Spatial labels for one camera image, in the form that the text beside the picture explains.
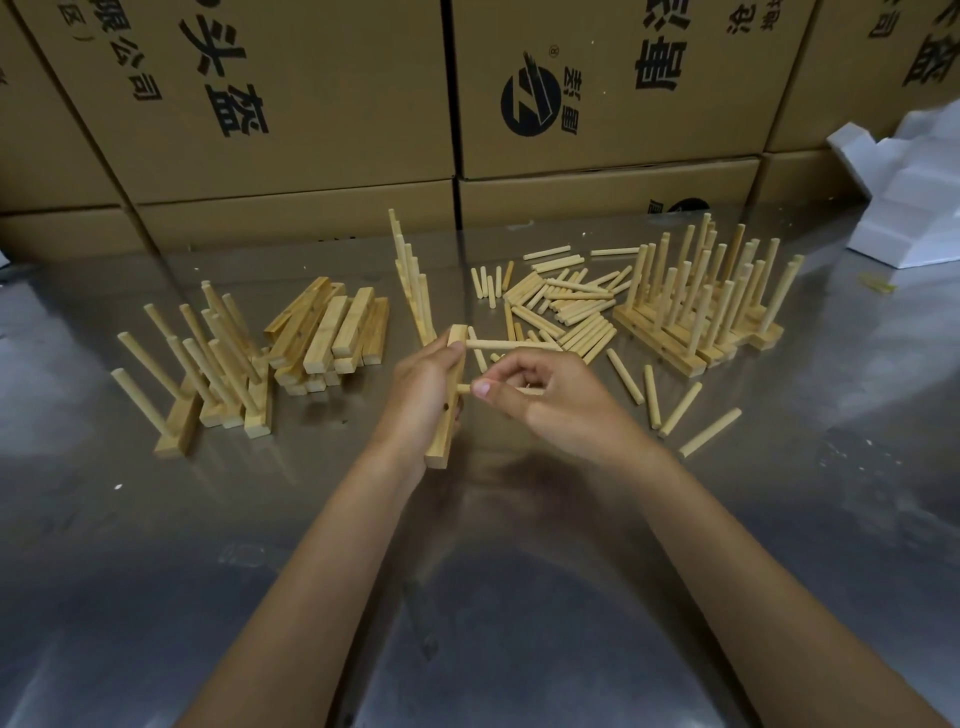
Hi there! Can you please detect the person's right hand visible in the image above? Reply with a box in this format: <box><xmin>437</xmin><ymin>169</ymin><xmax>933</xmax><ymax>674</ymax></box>
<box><xmin>468</xmin><ymin>348</ymin><xmax>650</xmax><ymax>470</ymax></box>

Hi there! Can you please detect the person's left hand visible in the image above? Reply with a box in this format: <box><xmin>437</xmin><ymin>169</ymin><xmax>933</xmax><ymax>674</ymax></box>
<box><xmin>372</xmin><ymin>333</ymin><xmax>468</xmax><ymax>493</ymax></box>

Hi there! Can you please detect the clear tape patch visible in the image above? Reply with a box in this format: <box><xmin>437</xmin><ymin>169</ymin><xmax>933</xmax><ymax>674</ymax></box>
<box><xmin>217</xmin><ymin>543</ymin><xmax>283</xmax><ymax>571</ymax></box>

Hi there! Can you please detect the pile of wooden dowels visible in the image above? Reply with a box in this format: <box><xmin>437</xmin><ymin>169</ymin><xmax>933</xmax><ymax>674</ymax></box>
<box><xmin>466</xmin><ymin>245</ymin><xmax>744</xmax><ymax>460</ymax></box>

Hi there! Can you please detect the shiny metal table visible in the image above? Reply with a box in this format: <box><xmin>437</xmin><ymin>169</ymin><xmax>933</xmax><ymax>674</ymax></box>
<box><xmin>0</xmin><ymin>198</ymin><xmax>960</xmax><ymax>728</ymax></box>

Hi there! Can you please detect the person's left forearm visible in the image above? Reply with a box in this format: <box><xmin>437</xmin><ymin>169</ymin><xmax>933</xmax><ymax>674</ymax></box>
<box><xmin>176</xmin><ymin>442</ymin><xmax>421</xmax><ymax>728</ymax></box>

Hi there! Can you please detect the pile of drilled wooden bars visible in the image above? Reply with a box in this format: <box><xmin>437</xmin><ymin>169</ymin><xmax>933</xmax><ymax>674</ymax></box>
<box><xmin>262</xmin><ymin>275</ymin><xmax>391</xmax><ymax>397</ymax></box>

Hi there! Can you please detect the person's right forearm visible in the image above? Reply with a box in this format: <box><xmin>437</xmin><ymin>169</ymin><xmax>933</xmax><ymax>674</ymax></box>
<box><xmin>614</xmin><ymin>438</ymin><xmax>950</xmax><ymax>728</ymax></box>

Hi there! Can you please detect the stack of brown cardboard boxes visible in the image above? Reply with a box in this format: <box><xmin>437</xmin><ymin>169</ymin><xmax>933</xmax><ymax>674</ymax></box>
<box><xmin>0</xmin><ymin>0</ymin><xmax>960</xmax><ymax>260</ymax></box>

